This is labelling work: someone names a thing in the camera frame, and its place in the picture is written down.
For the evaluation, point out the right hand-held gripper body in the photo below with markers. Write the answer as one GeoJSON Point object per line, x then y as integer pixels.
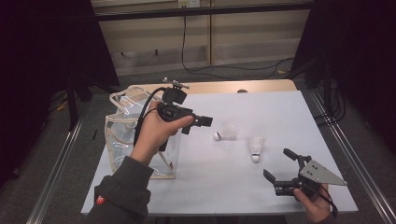
{"type": "Point", "coordinates": [320, 175]}

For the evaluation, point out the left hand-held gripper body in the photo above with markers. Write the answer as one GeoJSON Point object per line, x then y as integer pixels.
{"type": "Point", "coordinates": [172, 110]}

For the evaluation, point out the white feather shuttlecock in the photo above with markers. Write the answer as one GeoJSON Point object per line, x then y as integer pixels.
{"type": "Point", "coordinates": [256, 146]}
{"type": "Point", "coordinates": [229, 132]}

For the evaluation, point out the transparent bag with beige trim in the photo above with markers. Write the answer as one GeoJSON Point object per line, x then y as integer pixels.
{"type": "Point", "coordinates": [121, 133]}

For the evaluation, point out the person's left hand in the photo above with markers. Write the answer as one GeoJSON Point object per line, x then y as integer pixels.
{"type": "Point", "coordinates": [152, 133]}

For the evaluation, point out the person's right hand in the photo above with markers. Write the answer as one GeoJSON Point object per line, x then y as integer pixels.
{"type": "Point", "coordinates": [314, 207]}

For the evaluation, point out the white table cover sheet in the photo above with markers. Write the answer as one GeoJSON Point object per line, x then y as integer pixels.
{"type": "Point", "coordinates": [233, 193]}

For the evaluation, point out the small black stick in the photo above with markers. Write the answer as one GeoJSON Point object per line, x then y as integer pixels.
{"type": "Point", "coordinates": [94, 134]}

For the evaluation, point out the black metal stand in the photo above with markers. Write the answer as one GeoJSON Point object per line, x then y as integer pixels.
{"type": "Point", "coordinates": [72, 109]}

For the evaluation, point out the long beige desk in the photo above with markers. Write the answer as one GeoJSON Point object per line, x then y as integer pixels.
{"type": "Point", "coordinates": [218, 12]}

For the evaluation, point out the black curtain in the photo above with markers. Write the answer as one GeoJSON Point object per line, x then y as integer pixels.
{"type": "Point", "coordinates": [367, 46]}
{"type": "Point", "coordinates": [31, 62]}

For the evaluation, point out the aluminium floor rail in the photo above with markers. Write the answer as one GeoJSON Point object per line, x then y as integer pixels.
{"type": "Point", "coordinates": [56, 174]}
{"type": "Point", "coordinates": [351, 155]}

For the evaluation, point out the white wall socket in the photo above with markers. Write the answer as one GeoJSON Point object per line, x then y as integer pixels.
{"type": "Point", "coordinates": [193, 3]}

